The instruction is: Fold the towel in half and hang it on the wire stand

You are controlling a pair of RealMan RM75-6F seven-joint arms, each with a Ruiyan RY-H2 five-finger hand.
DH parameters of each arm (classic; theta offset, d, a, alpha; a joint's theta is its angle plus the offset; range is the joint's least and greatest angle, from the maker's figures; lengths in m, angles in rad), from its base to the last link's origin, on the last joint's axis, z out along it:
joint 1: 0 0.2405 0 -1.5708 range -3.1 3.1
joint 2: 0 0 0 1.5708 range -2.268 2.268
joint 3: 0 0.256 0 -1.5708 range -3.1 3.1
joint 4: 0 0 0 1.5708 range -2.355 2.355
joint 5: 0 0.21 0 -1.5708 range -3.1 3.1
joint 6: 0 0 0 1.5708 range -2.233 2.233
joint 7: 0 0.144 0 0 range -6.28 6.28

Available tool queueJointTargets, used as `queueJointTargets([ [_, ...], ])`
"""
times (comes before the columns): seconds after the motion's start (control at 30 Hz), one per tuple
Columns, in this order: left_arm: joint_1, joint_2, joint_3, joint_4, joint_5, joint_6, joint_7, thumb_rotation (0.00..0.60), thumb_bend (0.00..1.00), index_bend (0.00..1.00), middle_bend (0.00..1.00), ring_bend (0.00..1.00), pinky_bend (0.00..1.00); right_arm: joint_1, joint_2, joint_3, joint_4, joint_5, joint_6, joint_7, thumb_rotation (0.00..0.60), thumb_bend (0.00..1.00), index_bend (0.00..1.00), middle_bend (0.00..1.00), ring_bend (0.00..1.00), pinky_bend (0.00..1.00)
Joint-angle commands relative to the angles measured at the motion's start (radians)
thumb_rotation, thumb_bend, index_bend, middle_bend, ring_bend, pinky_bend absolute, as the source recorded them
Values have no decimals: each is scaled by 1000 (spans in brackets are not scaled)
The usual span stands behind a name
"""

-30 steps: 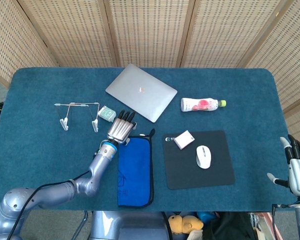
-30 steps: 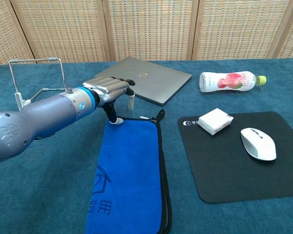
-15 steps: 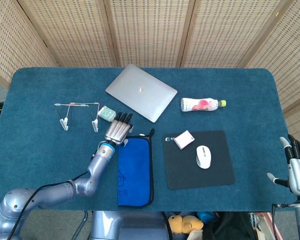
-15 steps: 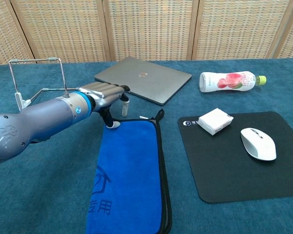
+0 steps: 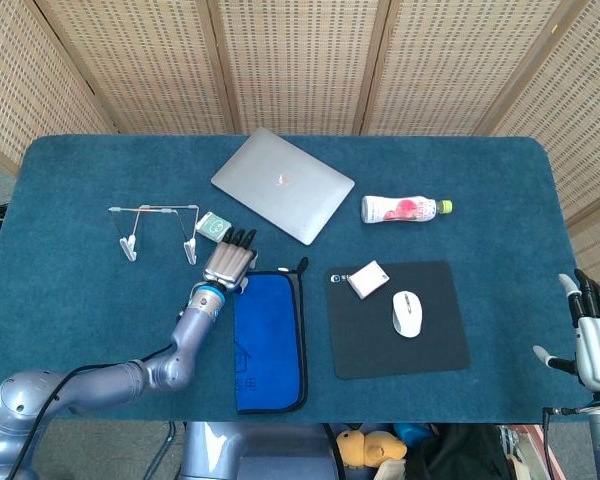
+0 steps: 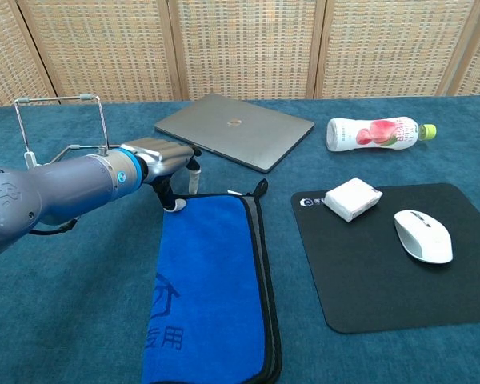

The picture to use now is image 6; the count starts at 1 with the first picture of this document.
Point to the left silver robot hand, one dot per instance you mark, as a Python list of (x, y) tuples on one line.
[(164, 156)]

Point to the blue cloth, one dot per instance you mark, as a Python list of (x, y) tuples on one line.
[(208, 280)]

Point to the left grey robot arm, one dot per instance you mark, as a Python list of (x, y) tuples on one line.
[(64, 188)]

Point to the grey laptop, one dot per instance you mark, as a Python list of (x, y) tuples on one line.
[(232, 132)]

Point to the wicker folding screen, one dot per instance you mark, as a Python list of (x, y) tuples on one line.
[(244, 48)]

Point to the teal carpet table cover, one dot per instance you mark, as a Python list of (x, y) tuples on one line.
[(64, 320)]

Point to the white tissue pack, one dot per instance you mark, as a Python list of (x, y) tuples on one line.
[(352, 198)]

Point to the white bottle peach label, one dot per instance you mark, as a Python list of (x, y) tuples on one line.
[(368, 136)]

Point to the black mouse pad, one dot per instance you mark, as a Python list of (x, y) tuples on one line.
[(364, 272)]

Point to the white computer mouse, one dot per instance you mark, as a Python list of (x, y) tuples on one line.
[(424, 240)]

